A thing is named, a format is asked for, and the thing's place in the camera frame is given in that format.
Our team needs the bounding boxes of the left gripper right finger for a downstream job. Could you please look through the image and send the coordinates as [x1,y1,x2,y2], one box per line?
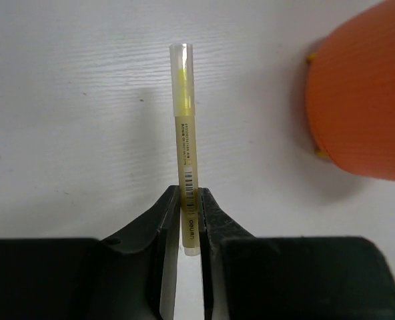
[197,188,254,319]

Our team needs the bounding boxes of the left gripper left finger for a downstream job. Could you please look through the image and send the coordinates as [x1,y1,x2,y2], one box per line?
[99,185,179,319]

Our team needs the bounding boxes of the orange round organizer container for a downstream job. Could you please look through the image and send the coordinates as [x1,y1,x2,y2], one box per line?
[306,1,395,181]

